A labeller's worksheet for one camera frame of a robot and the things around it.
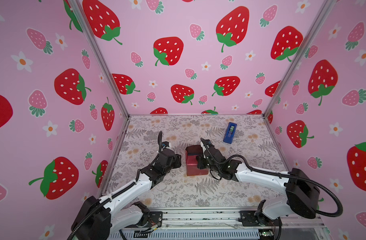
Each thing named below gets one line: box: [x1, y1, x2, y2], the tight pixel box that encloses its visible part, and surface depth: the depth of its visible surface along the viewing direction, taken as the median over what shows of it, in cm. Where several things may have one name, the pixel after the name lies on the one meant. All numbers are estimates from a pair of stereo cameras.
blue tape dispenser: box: [223, 122, 237, 144], surface depth 106 cm
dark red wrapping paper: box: [185, 145, 209, 176], surface depth 83 cm
